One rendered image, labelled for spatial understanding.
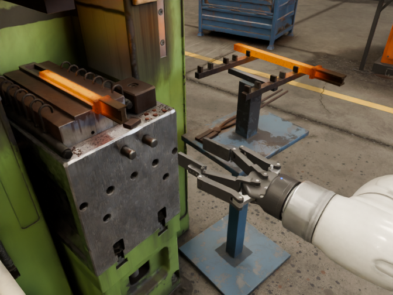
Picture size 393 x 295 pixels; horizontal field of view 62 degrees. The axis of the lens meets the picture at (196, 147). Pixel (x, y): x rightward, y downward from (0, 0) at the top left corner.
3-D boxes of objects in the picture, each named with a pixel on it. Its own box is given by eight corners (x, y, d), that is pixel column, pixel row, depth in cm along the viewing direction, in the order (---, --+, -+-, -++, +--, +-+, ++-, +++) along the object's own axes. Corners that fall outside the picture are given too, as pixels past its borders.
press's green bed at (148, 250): (182, 283, 153) (179, 212, 126) (117, 347, 130) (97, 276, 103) (111, 223, 183) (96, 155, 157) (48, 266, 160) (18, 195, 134)
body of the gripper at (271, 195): (276, 231, 55) (232, 205, 60) (300, 205, 60) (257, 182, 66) (282, 198, 51) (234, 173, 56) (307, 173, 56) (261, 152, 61)
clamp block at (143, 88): (158, 105, 103) (156, 86, 99) (137, 115, 97) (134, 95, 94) (133, 94, 109) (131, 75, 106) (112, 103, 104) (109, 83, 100)
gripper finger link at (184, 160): (206, 177, 63) (203, 179, 63) (181, 163, 67) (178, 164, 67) (206, 165, 62) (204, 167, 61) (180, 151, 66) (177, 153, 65)
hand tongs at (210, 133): (281, 89, 157) (281, 87, 156) (288, 92, 154) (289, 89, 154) (195, 140, 121) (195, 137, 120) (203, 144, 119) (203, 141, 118)
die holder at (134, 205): (181, 211, 126) (176, 108, 101) (97, 277, 103) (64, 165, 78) (96, 154, 157) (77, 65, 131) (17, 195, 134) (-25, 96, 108)
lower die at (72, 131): (127, 119, 95) (123, 92, 90) (64, 149, 83) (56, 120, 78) (54, 81, 118) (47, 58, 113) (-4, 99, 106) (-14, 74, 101)
